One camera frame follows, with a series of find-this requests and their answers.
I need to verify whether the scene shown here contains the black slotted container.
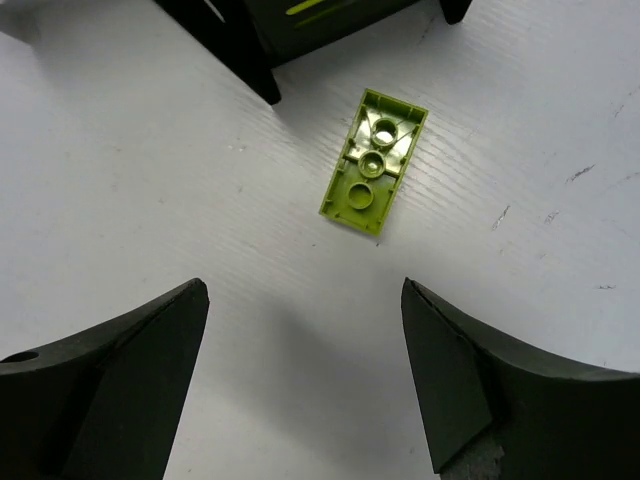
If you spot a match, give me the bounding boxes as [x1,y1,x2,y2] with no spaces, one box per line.
[154,0,474,106]

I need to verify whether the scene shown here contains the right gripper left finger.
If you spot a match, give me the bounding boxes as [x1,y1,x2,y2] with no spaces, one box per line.
[1,279,209,479]

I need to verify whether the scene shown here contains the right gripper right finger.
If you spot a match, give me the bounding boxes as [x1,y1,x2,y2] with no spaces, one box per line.
[401,279,639,479]

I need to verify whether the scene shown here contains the yellow green long brick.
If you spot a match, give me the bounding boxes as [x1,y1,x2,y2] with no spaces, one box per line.
[319,89,428,236]

